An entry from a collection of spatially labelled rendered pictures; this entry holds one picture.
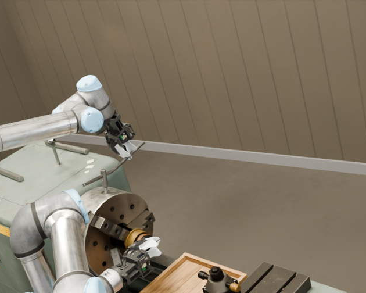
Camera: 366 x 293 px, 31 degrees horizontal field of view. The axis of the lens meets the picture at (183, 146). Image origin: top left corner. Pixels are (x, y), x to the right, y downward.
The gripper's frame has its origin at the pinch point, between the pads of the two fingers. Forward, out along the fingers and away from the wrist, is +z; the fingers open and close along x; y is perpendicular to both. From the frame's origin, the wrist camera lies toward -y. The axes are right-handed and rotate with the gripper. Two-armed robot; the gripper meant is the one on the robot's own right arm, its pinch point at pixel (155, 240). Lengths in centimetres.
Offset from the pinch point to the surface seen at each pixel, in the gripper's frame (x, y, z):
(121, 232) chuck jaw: 5.1, -8.7, -6.5
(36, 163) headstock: 17, -67, 2
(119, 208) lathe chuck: 9.2, -15.0, 0.1
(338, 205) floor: -109, -54, 169
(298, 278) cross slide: -11, 47, 15
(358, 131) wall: -77, -57, 206
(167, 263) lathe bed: -21.8, -13.0, 9.9
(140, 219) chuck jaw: 2.0, -12.5, 4.9
